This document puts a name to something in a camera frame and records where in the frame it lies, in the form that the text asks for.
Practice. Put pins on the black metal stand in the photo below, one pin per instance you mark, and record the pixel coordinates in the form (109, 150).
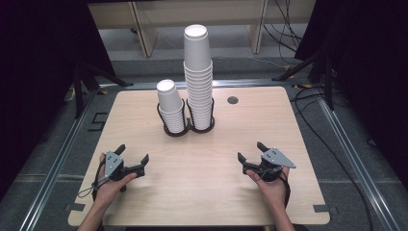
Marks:
(327, 83)
(78, 93)

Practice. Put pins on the short stack of paper cups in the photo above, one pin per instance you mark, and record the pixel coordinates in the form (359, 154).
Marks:
(170, 102)

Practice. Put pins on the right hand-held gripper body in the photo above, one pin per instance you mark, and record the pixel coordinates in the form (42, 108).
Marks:
(275, 159)

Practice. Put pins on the black double cup holder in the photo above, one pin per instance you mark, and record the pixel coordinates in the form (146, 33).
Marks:
(190, 126)

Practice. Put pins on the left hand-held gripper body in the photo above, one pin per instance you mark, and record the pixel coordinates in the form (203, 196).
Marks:
(112, 163)

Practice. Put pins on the black curtain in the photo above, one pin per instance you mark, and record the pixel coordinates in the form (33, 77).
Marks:
(38, 80)
(369, 64)

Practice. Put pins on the person's right hand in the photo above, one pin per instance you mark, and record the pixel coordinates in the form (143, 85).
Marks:
(272, 191)

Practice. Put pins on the dark round table grommet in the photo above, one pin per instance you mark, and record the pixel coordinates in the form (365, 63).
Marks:
(232, 100)

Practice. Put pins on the metal floor rail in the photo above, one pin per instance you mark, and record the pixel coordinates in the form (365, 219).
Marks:
(356, 163)
(51, 173)
(141, 85)

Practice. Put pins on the tall stack of paper cups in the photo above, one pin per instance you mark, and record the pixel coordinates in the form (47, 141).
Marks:
(199, 99)

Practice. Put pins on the light wooden shelf unit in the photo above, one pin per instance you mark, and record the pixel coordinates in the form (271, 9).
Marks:
(147, 35)

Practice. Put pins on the person's left hand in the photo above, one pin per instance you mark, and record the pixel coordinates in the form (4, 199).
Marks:
(107, 191)

